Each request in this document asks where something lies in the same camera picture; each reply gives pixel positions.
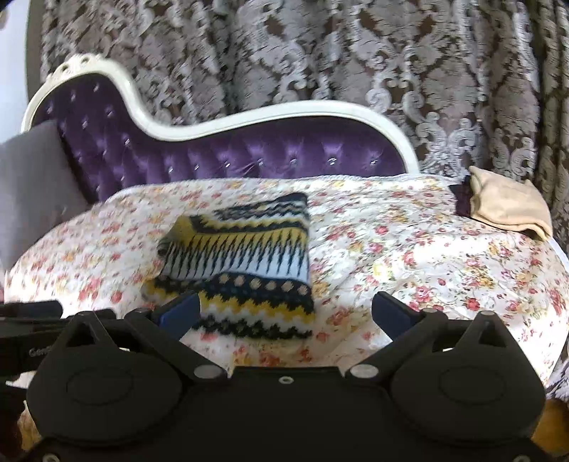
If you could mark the dark purple cloth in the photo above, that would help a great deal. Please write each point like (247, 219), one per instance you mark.
(461, 197)

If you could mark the grey cushion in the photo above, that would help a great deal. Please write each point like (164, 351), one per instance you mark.
(35, 191)

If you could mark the floral quilted blanket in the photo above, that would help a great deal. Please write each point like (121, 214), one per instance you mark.
(400, 266)

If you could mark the yellow navy patterned knit sweater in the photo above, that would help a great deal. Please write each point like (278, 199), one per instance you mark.
(249, 266)

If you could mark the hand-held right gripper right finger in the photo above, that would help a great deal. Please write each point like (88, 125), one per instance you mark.
(392, 312)

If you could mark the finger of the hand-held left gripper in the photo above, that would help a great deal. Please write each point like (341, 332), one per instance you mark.
(31, 308)

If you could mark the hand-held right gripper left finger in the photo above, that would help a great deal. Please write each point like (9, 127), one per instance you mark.
(180, 313)

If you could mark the purple tufted white-framed sofa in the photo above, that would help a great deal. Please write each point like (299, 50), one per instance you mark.
(249, 155)

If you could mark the beige folded cloth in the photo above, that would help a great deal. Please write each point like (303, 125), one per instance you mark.
(509, 202)

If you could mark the brown silver damask curtain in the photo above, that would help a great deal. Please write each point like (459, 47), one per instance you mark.
(311, 49)

